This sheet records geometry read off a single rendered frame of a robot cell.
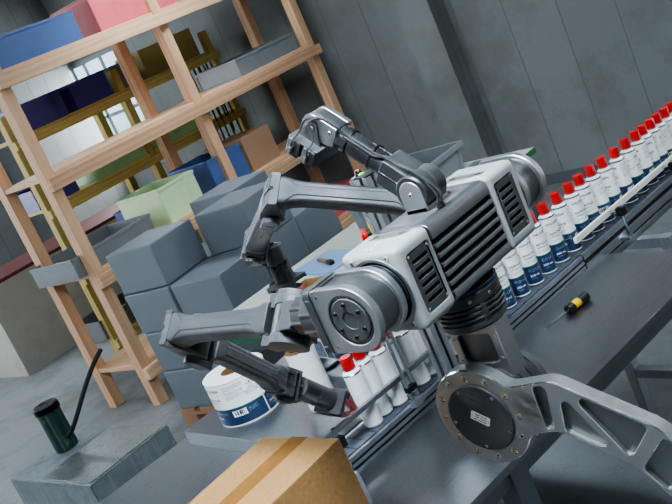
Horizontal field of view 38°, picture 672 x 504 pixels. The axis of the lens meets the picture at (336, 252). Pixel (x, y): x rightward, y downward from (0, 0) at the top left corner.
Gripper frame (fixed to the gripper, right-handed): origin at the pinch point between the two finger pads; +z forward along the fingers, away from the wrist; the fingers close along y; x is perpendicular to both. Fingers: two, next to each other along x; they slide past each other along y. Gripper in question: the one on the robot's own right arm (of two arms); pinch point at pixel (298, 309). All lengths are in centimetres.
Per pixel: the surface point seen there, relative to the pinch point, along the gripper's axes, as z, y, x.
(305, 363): 16.2, 1.6, -5.1
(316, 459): 6, 53, 57
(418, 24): -21, -403, -274
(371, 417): 27.8, 8.4, 21.7
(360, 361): 14.3, 3.0, 19.9
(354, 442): 31.1, 15.3, 19.9
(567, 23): 12, -428, -172
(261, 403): 28.3, 5.3, -28.9
